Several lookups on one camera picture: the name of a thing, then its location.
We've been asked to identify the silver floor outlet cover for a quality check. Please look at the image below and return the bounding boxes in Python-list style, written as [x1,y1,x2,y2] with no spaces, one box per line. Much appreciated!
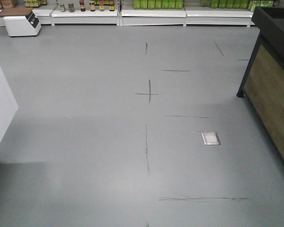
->
[201,132,221,145]

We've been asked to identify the white store shelf unit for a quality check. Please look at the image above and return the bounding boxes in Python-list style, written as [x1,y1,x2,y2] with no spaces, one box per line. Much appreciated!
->
[0,0,258,27]

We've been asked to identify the white box appliance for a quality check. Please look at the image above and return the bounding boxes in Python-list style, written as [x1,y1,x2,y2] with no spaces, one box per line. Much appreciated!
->
[0,8,41,37]

